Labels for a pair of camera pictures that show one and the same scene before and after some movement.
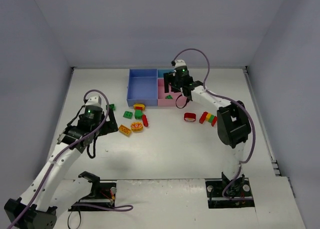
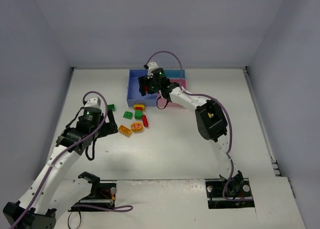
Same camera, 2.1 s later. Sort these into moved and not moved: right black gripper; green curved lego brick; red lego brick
Moved: right black gripper
Not moved: green curved lego brick; red lego brick
